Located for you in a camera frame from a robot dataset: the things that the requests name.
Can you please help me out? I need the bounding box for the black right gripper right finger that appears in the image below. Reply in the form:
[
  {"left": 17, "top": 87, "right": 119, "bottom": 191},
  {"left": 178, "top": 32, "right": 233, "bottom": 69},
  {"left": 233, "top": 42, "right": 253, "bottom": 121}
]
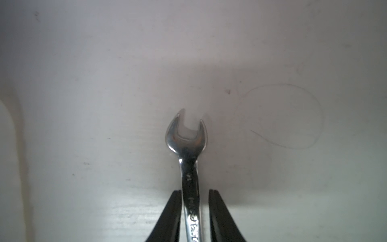
[{"left": 209, "top": 189, "right": 246, "bottom": 242}]

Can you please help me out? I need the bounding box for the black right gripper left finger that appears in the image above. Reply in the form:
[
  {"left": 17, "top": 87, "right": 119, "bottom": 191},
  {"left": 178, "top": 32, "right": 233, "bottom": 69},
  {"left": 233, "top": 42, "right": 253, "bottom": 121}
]
[{"left": 146, "top": 190, "right": 182, "bottom": 242}]

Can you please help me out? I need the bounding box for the silver open-end wrench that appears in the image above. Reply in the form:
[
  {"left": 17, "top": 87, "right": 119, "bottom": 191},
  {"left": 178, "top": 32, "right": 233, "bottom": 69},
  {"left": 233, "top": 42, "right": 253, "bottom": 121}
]
[{"left": 165, "top": 112, "right": 208, "bottom": 242}]

